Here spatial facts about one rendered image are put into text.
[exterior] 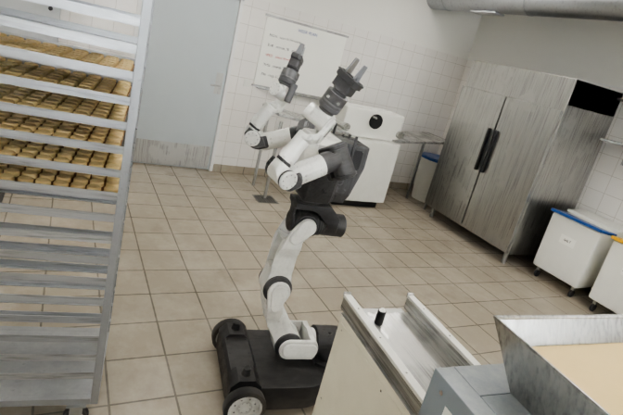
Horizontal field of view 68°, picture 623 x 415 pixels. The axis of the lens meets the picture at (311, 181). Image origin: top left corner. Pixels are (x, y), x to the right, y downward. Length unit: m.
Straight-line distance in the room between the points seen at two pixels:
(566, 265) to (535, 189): 0.81
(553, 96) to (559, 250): 1.56
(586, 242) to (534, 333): 4.16
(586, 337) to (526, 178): 4.15
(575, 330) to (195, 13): 4.96
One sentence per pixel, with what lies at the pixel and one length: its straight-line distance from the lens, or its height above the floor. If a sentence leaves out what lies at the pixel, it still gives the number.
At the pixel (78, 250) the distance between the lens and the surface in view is 2.45.
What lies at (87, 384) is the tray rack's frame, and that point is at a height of 0.15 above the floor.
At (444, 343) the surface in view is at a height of 0.87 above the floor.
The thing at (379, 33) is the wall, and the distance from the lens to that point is 6.49.
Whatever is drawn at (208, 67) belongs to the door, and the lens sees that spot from 5.64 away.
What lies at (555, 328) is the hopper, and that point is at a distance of 1.19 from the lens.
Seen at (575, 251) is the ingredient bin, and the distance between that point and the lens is 5.33.
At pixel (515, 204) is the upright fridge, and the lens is 5.39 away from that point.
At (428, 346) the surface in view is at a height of 0.84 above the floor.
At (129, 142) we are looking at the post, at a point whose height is 1.27.
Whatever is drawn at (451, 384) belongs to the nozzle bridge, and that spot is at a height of 1.18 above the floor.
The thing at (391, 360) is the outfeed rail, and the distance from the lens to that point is 1.56.
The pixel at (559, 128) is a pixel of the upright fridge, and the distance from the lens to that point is 5.29.
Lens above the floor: 1.74
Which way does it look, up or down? 16 degrees down
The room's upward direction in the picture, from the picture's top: 14 degrees clockwise
